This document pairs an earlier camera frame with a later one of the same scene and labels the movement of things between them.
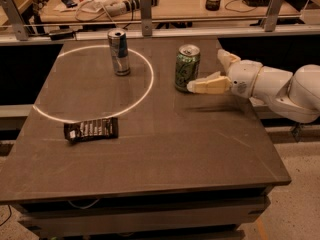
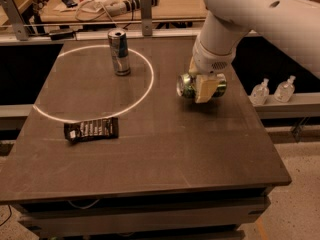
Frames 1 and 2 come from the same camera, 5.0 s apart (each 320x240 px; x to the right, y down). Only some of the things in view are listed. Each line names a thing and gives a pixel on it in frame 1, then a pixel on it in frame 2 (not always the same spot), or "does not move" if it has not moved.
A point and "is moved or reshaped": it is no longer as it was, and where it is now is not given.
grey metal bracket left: x=11 y=9 does not move
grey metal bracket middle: x=146 y=13 does not move
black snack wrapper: x=105 y=128 does not move
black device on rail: x=64 y=35 does not move
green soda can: x=186 y=66 is moved or reshaped
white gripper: x=243 y=77 to x=209 y=63
